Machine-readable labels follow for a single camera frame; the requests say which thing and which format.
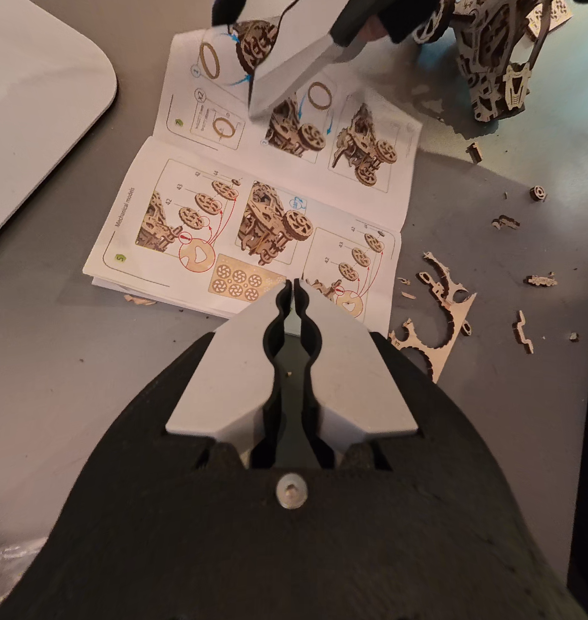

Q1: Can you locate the clear plastic bag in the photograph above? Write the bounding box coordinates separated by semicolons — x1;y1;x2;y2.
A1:
0;537;48;620

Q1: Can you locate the instruction booklet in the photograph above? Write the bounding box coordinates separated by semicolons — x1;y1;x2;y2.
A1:
83;24;424;335

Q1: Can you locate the white board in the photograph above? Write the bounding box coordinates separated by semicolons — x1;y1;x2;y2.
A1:
0;0;118;248

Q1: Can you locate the arched wooden offcut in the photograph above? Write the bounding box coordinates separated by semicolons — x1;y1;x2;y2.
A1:
389;251;478;384

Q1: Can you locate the person's right hand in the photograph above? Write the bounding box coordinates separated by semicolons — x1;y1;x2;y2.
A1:
356;14;390;43

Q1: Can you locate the zigzag wooden piece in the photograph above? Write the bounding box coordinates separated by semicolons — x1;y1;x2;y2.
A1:
512;309;536;355

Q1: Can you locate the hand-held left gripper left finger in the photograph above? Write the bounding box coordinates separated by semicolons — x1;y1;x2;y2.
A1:
165;279;294;469

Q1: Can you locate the wooden buggy model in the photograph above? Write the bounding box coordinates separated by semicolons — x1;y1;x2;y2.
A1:
412;0;573;123

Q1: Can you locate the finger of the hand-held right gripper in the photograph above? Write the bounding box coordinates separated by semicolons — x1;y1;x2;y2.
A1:
248;0;353;120
226;0;297;27

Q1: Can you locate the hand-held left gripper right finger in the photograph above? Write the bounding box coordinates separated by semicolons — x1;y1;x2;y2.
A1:
294;278;419;468

